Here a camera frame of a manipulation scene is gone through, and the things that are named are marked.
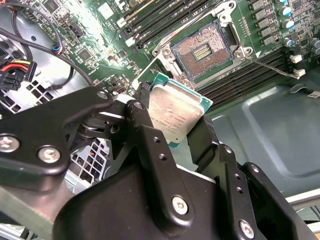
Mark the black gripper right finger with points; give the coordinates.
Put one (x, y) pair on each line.
(237, 190)

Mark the metal socket cover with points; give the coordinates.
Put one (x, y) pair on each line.
(175, 65)

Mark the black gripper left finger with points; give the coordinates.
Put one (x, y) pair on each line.
(155, 150)

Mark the silver CPU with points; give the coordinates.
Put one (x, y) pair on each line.
(172, 112)

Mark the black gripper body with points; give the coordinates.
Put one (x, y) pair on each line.
(112, 212)

